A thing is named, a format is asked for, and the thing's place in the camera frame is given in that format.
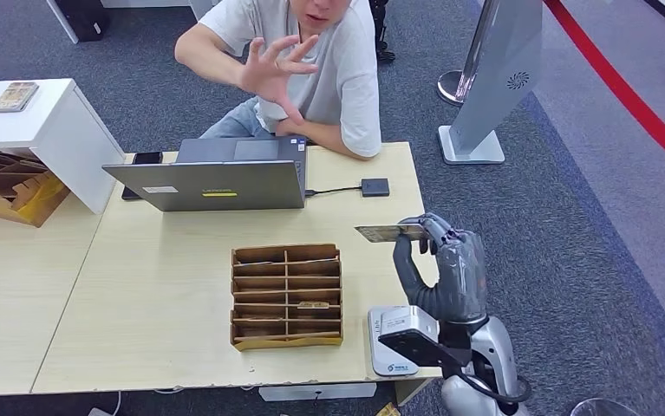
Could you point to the transparent round dome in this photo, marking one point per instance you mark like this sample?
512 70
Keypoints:
605 409

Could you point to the person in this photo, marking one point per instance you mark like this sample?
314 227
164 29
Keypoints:
338 69

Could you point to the white desk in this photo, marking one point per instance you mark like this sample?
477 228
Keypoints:
64 23

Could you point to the grey laptop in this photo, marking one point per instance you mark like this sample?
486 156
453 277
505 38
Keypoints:
223 183

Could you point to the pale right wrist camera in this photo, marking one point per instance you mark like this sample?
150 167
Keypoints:
418 347

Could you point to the brown and yellow cardboard organizer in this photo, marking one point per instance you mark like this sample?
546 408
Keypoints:
33 205

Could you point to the grey printed ID card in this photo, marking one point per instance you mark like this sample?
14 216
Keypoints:
384 233

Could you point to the person's right forearm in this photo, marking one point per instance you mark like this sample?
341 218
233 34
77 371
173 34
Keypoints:
206 63

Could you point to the black computer case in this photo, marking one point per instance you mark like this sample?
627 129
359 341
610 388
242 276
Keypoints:
82 20

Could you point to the person's left forearm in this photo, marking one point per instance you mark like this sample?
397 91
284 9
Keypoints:
329 140

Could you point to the black smartphone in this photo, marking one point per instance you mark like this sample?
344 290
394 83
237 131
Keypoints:
148 158

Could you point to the stack of patterned cards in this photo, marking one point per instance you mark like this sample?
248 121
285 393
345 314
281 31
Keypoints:
16 96

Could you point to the long red strip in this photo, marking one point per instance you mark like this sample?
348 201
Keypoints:
625 94

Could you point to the small black box device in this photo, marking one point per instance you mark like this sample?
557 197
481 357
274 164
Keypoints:
375 188

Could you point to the person's right hand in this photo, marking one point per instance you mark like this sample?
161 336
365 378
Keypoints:
269 77

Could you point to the white cabinet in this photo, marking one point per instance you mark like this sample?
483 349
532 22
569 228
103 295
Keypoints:
62 138

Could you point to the white table frame bar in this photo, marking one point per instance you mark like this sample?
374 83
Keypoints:
315 393

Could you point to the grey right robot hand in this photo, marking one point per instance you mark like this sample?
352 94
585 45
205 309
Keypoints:
461 275

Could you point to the black robot feet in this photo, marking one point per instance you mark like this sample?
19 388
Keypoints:
386 54

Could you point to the grey kiosk stand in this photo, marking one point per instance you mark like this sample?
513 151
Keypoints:
498 69

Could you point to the brown cardboard card organizer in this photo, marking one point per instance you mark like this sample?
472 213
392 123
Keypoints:
286 290

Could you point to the chrome stanchion post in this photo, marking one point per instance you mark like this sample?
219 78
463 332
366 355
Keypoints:
450 89

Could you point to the person's left hand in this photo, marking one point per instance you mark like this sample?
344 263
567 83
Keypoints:
287 129

